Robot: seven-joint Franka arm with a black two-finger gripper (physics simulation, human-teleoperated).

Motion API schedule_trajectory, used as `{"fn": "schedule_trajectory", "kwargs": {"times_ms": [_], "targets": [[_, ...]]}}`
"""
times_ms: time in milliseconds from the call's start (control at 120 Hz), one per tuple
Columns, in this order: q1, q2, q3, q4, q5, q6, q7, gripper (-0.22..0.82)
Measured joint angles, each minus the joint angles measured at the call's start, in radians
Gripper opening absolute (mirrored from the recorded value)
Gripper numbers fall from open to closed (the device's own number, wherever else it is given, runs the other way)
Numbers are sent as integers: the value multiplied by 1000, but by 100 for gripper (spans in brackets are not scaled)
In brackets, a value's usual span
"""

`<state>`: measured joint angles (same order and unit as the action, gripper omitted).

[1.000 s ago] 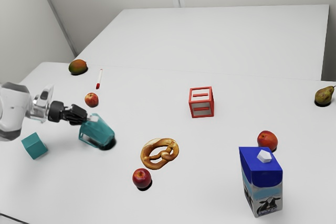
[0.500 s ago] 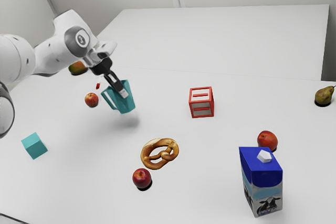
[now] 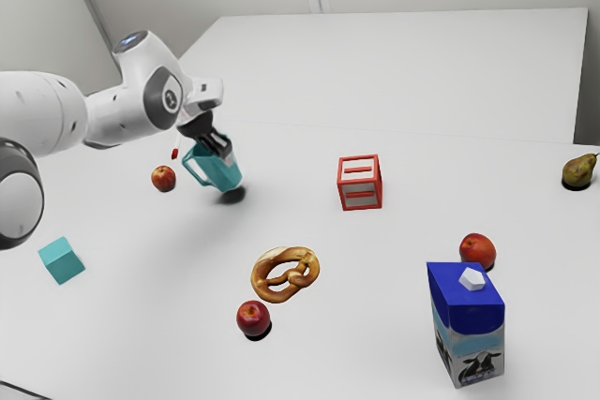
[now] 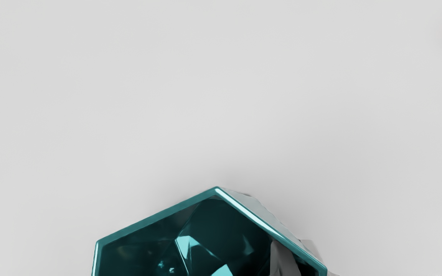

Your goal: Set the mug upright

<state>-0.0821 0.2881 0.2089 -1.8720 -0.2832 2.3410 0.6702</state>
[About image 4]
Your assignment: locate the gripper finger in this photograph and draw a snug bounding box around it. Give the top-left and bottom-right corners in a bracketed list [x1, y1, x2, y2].
[270, 240, 303, 276]

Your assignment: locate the teal faceted mug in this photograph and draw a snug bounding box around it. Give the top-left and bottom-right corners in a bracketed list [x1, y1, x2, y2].
[92, 186, 329, 276]

